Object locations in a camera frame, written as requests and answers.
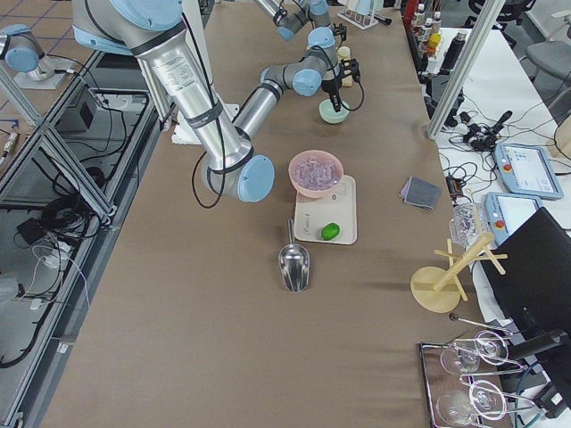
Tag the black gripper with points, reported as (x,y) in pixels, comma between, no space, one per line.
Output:
(332,87)

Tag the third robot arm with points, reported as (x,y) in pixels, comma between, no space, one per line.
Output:
(21,52)

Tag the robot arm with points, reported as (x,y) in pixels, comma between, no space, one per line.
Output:
(155,33)
(288,24)

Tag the mint green bowl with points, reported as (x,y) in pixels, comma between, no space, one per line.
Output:
(330,115)

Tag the pink bowl of ice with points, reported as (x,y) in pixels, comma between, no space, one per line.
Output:
(314,173)

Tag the metal ice scoop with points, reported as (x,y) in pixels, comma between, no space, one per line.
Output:
(294,262)

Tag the bamboo cutting board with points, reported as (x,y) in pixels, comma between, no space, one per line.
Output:
(344,56)

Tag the black water bottle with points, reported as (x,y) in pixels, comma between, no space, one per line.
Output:
(453,52)

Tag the grey folded cloth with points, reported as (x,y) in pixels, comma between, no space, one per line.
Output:
(420,193)

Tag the beige plastic tray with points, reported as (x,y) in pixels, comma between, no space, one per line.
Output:
(340,207)

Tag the green lime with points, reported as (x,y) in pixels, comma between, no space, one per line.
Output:
(330,231)

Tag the upper teach pendant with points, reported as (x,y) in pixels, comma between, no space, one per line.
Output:
(526,169)

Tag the teach pendant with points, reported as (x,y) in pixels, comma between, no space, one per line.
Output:
(526,169)
(507,212)

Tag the lower teach pendant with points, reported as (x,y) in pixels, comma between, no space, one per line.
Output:
(507,212)

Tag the wooden mug tree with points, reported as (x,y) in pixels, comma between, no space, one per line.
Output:
(440,290)

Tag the black monitor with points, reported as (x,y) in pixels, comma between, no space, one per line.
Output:
(534,291)

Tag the wine glass rack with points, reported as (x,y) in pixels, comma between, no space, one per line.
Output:
(461,385)

